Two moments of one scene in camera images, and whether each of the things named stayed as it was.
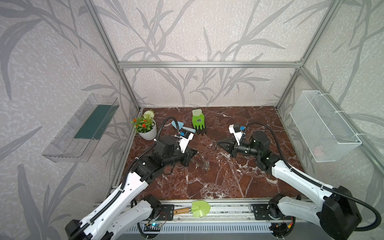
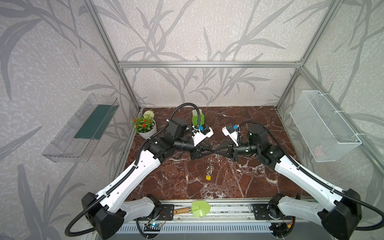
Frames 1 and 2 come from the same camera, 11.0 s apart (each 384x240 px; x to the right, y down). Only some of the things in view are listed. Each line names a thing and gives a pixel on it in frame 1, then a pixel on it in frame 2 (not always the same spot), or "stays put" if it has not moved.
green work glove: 198,121 stays put
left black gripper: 190,156 → 197,152
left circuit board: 152,227 stays put
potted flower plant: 145,125 stays put
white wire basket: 327,136 stays put
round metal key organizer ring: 198,165 → 210,169
